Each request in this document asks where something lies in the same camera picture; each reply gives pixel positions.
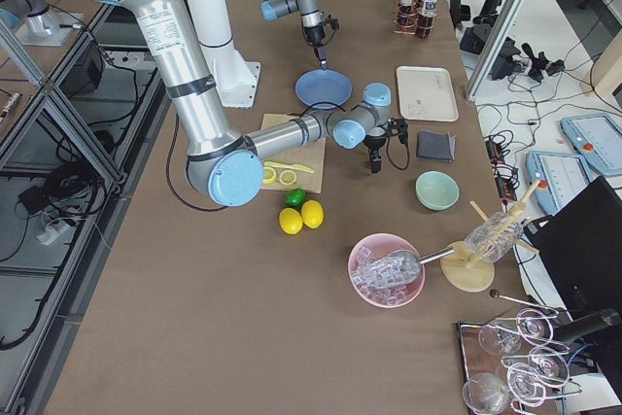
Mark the copper wire bottle rack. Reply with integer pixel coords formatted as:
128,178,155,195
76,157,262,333
393,0,424,35

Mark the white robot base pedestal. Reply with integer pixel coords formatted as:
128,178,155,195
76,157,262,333
187,0,260,109

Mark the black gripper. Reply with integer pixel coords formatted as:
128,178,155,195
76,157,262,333
363,118,409,172
302,16,339,69

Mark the lemon slice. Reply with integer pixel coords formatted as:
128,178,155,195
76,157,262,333
262,166,278,185
278,169,297,187

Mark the grey folded cloth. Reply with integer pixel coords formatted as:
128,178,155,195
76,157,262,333
417,130,456,162

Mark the tea bottle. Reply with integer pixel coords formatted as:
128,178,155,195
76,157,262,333
395,0,417,35
415,0,437,39

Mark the pink bowl of ice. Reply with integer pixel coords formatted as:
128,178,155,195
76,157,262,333
348,233,426,308

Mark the tea bottle front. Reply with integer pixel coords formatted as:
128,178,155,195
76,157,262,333
415,0,437,39

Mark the cream rabbit tray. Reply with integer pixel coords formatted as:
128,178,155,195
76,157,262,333
397,65,459,122

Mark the yellow lemon left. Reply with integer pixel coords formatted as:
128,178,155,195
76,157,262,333
278,207,303,235

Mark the aluminium frame post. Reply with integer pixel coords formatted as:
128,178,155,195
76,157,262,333
465,0,525,102

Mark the lemon slice lower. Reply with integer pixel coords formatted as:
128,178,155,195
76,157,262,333
278,169,297,187

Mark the wooden cutting board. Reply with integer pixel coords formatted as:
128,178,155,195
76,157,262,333
261,139,326,193

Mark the wooden cup stand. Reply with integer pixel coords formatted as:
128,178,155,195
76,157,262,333
440,180,545,293

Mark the green lime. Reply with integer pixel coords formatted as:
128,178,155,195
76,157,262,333
285,189,306,208

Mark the blue teach pendant far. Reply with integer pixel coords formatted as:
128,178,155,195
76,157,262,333
560,114,622,176

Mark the clear glass mug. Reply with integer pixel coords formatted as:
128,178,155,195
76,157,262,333
465,212,523,263

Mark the wine glass rack tray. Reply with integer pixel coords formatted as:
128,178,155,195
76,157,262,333
457,308,582,414

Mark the blue plate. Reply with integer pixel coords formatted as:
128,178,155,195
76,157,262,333
294,69,352,110

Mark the metal ice scoop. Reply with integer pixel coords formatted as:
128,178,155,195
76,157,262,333
369,247,455,289

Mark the green bowl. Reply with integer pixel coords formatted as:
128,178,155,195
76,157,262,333
415,171,460,211

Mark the tea bottle middle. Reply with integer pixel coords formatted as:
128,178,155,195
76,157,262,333
395,0,417,35

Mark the blue teach pendant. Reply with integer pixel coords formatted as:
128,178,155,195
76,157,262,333
525,151,596,215
560,114,622,176

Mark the yellow plastic knife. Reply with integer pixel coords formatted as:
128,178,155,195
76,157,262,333
264,160,315,174

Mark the black laptop monitor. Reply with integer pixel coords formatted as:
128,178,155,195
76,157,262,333
526,176,621,315

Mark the yellow lemon right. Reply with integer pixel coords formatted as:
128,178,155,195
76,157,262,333
300,199,325,228

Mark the yellow lemon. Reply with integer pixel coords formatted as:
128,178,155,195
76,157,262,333
300,199,325,228
278,207,303,235

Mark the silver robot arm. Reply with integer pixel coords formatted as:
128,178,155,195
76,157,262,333
260,0,339,70
94,0,392,207

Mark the blue teach pendant near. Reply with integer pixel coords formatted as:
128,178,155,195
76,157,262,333
525,151,596,215

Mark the lemon slice upper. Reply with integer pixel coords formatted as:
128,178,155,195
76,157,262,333
262,166,278,185

